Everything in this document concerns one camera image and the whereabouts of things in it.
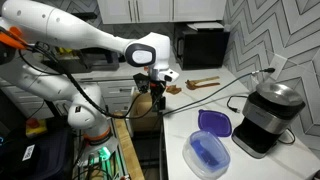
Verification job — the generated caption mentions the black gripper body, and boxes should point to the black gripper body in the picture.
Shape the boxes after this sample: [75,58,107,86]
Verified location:
[148,79,167,99]

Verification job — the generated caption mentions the small brown bag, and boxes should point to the small brown bag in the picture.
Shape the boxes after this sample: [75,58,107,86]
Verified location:
[165,84,183,96]

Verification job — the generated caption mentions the wooden drawer with white front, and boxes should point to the wooden drawer with white front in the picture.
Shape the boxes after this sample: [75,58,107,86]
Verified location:
[128,87,165,135]

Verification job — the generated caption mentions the white background drawer cabinets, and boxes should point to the white background drawer cabinets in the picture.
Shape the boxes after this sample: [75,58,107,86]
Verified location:
[0,77,138,120]

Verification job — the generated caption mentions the dark wooden spoon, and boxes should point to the dark wooden spoon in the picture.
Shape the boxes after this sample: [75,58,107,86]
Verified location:
[186,81,222,91]

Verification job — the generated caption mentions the light wooden spoon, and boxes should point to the light wooden spoon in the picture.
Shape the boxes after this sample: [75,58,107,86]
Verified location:
[185,76,221,86]

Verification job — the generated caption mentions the purple container lid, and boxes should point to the purple container lid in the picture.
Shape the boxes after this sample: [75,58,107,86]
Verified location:
[197,108,233,139]

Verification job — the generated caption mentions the wooden board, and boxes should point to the wooden board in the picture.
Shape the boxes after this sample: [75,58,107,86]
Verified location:
[112,118,146,180]

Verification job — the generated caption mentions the black microwave oven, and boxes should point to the black microwave oven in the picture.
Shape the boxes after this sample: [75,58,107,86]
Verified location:
[173,22,231,71]

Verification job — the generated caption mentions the clear plastic food container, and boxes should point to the clear plastic food container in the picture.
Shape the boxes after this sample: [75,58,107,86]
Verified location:
[181,130,232,180]

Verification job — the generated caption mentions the black countertop appliance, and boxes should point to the black countertop appliance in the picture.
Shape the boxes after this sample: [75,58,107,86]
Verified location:
[42,47,121,75]

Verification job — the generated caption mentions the white upper cabinets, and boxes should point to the white upper cabinets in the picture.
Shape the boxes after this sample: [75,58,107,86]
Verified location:
[96,0,228,25]

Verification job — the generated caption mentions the white paper stack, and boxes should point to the white paper stack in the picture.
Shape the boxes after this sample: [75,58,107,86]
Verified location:
[186,21,225,33]

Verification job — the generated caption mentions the black and steel coffee maker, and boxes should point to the black and steel coffee maker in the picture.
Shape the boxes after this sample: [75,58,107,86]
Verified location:
[231,81,307,160]

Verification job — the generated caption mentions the yellow emergency stop box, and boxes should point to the yellow emergency stop box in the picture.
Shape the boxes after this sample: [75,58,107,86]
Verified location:
[25,117,49,140]

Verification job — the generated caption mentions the black case with QR label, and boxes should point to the black case with QR label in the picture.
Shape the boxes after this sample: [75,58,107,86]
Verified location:
[0,127,75,180]

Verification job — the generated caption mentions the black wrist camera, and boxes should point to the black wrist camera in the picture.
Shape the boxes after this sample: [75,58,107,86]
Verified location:
[132,73,150,94]

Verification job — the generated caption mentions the long grey cable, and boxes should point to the long grey cable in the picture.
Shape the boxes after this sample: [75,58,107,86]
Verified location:
[161,67,277,118]

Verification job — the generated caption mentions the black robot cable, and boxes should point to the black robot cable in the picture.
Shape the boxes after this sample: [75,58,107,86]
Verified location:
[18,41,165,120]

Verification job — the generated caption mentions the metal robot stand frame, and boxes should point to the metal robot stand frame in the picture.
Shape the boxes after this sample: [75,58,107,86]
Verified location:
[71,117,130,180]

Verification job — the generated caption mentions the white wall outlet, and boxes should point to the white wall outlet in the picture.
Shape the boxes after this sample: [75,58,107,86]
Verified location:
[268,53,289,81]

